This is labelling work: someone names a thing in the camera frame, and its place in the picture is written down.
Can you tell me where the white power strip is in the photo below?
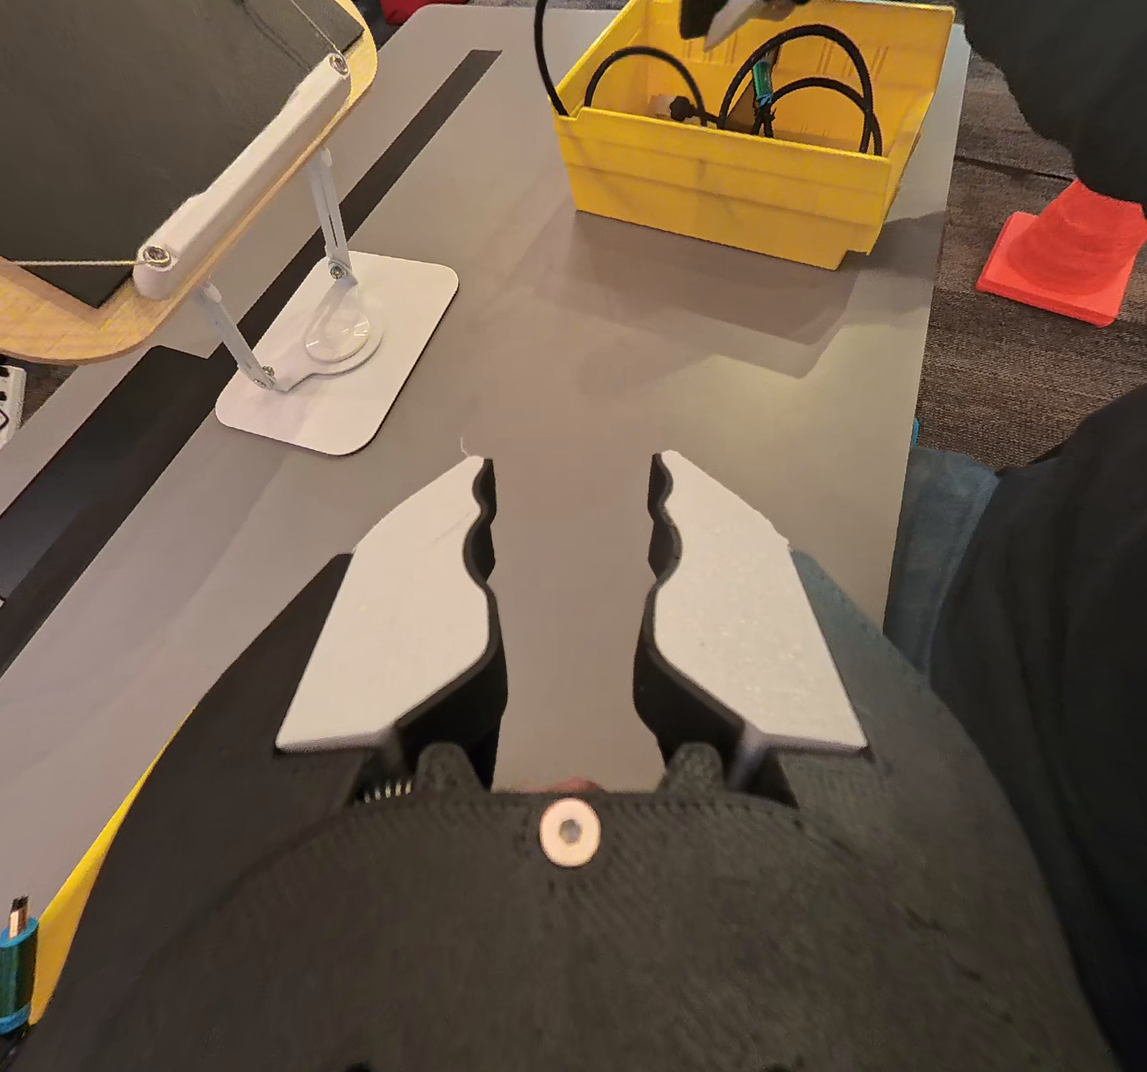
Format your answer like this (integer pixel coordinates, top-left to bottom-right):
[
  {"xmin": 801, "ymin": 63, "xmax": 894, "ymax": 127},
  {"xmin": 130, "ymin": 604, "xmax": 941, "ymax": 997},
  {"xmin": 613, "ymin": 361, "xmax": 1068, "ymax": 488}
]
[{"xmin": 0, "ymin": 355, "xmax": 27, "ymax": 451}]

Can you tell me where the person's right forearm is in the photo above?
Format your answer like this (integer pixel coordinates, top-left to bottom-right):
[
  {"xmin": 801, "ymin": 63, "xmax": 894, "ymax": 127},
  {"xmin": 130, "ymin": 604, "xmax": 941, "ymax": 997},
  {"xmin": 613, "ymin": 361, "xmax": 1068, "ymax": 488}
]
[{"xmin": 900, "ymin": 0, "xmax": 1147, "ymax": 206}]

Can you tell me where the yellow plastic bin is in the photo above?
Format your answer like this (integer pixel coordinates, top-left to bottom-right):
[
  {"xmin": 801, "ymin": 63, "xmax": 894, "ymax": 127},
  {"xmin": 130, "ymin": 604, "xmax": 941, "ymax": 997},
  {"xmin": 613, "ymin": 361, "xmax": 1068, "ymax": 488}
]
[
  {"xmin": 551, "ymin": 0, "xmax": 957, "ymax": 273},
  {"xmin": 31, "ymin": 703, "xmax": 207, "ymax": 1031}
]

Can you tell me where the orange traffic cone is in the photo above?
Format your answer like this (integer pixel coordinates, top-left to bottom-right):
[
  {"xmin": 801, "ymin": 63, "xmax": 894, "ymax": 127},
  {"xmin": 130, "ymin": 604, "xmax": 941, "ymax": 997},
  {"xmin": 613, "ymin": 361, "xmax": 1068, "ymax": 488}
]
[{"xmin": 975, "ymin": 178, "xmax": 1147, "ymax": 329}]

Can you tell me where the person's leg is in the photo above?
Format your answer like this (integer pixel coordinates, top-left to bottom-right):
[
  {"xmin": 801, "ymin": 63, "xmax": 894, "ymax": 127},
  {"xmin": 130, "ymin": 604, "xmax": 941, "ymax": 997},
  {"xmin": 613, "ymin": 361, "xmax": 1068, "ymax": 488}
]
[{"xmin": 882, "ymin": 445, "xmax": 1000, "ymax": 670}]

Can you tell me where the black pad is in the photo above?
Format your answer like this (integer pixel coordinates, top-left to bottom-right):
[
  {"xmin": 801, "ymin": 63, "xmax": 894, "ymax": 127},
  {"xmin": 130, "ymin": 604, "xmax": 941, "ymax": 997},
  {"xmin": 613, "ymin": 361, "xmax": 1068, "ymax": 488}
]
[{"xmin": 0, "ymin": 0, "xmax": 364, "ymax": 309}]

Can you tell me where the thin black USB cable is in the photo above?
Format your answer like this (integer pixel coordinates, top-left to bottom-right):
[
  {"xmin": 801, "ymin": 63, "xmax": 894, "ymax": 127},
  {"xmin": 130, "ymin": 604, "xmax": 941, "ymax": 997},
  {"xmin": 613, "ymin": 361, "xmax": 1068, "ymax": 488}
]
[{"xmin": 533, "ymin": 0, "xmax": 713, "ymax": 128}]

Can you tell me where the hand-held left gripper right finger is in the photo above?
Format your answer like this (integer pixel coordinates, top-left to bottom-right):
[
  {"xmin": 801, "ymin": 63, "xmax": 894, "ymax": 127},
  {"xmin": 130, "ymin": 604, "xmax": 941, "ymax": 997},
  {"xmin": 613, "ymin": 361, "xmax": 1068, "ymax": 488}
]
[{"xmin": 632, "ymin": 451, "xmax": 871, "ymax": 809}]

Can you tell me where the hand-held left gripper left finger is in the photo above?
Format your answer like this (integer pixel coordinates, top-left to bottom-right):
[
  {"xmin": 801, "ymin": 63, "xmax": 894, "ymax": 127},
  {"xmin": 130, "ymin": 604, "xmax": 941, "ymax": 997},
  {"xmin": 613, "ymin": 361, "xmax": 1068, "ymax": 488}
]
[{"xmin": 273, "ymin": 455, "xmax": 507, "ymax": 794}]

